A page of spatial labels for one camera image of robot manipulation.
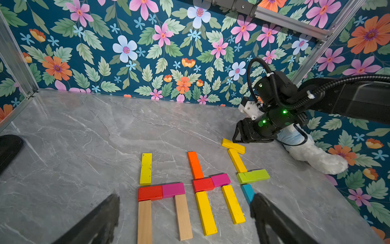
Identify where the magenta block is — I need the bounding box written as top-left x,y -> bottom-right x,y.
211,173 -> 231,188
162,183 -> 185,198

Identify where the light green block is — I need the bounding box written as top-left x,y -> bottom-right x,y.
237,172 -> 257,185

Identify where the long yellow block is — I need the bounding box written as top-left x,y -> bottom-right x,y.
140,153 -> 152,186

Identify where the teal block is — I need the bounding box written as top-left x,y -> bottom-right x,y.
241,184 -> 255,205

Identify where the orange block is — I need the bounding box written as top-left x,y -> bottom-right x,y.
187,151 -> 204,180

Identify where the metal hook rail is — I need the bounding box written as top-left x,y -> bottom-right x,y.
206,0 -> 332,41

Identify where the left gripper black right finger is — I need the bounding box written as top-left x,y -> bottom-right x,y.
250,193 -> 317,244

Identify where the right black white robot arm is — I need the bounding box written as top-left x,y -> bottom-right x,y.
233,58 -> 390,144

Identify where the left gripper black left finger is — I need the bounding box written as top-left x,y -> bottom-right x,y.
54,194 -> 120,244

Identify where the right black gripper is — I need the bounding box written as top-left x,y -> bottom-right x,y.
232,108 -> 308,143

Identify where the white teddy bear plush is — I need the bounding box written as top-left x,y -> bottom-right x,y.
276,124 -> 348,175

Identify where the black oval remote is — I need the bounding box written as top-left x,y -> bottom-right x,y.
0,135 -> 24,174

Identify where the natural wood block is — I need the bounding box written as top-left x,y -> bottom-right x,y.
174,194 -> 193,241
137,200 -> 152,244

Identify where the small red block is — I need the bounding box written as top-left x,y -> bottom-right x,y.
138,186 -> 164,202

